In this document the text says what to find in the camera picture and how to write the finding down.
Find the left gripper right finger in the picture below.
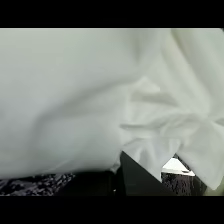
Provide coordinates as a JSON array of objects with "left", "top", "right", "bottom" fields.
[{"left": 119, "top": 150, "right": 178, "bottom": 197}]

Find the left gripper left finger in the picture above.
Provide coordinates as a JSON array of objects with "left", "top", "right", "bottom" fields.
[{"left": 54, "top": 170, "right": 118, "bottom": 197}]

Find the white shirt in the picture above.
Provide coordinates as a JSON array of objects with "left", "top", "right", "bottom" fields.
[{"left": 0, "top": 27, "right": 224, "bottom": 192}]

